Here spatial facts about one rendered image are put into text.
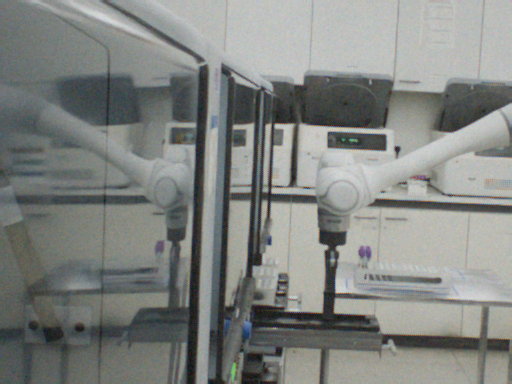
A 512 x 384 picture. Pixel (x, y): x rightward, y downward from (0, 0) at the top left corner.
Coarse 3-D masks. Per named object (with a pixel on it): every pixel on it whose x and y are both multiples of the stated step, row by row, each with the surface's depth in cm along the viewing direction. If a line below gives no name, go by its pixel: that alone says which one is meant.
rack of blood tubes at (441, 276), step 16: (368, 272) 227; (384, 272) 227; (400, 272) 227; (416, 272) 226; (432, 272) 226; (448, 272) 228; (368, 288) 227; (384, 288) 227; (400, 288) 227; (416, 288) 227; (448, 288) 227
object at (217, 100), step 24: (216, 48) 89; (240, 72) 156; (216, 96) 91; (216, 168) 95; (216, 192) 157; (216, 216) 158; (216, 240) 158; (216, 264) 159; (216, 288) 159; (216, 312) 159
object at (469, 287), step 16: (336, 272) 248; (352, 272) 249; (464, 272) 258; (480, 272) 260; (336, 288) 226; (352, 288) 226; (464, 288) 234; (480, 288) 235; (496, 288) 237; (448, 304) 221; (464, 304) 221; (480, 304) 221; (496, 304) 221; (480, 336) 265; (320, 352) 266; (480, 352) 265; (320, 368) 223; (480, 368) 265
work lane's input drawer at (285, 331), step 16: (256, 320) 193; (272, 320) 194; (288, 320) 195; (304, 320) 195; (320, 320) 196; (336, 320) 197; (352, 320) 198; (368, 320) 193; (256, 336) 186; (272, 336) 186; (288, 336) 187; (304, 336) 187; (320, 336) 187; (336, 336) 187; (352, 336) 187; (368, 336) 187
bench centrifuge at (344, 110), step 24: (312, 72) 433; (336, 72) 434; (360, 72) 435; (312, 96) 450; (336, 96) 449; (360, 96) 449; (384, 96) 449; (312, 120) 470; (336, 120) 469; (360, 120) 469; (384, 120) 456; (312, 144) 422; (336, 144) 422; (360, 144) 423; (384, 144) 424; (312, 168) 421; (384, 192) 427
